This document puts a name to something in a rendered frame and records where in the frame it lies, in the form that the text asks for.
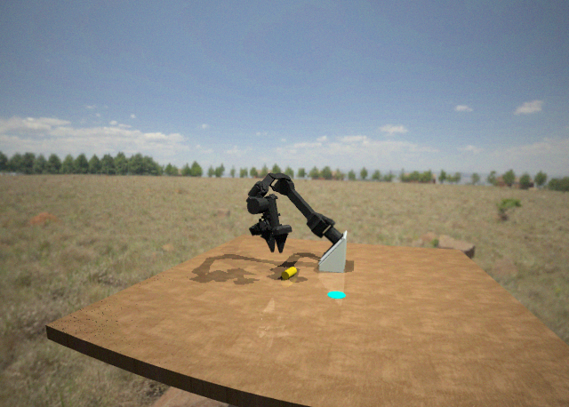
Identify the yellow cylinder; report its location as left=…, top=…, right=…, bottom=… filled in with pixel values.
left=281, top=267, right=297, bottom=279

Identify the cyan circle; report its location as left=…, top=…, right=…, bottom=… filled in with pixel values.
left=328, top=291, right=346, bottom=299

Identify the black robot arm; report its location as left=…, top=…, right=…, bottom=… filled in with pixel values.
left=246, top=172, right=343, bottom=246

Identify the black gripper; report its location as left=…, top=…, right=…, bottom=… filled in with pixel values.
left=260, top=211, right=292, bottom=252

